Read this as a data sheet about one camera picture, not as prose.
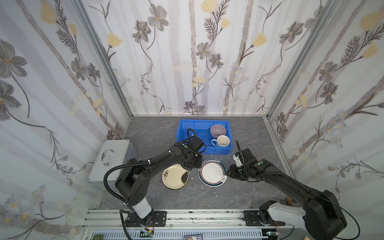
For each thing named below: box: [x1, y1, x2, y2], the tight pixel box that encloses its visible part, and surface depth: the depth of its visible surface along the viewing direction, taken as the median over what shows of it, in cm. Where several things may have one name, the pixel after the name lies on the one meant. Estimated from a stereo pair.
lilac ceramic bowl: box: [210, 124, 227, 139], surface depth 107 cm
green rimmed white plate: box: [197, 158, 228, 188], surface depth 91 cm
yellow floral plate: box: [161, 163, 189, 190], surface depth 86 cm
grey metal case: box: [87, 139, 138, 192], surface depth 83 cm
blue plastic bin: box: [176, 119, 233, 155], surface depth 104 cm
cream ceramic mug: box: [211, 135, 231, 148], surface depth 97 cm
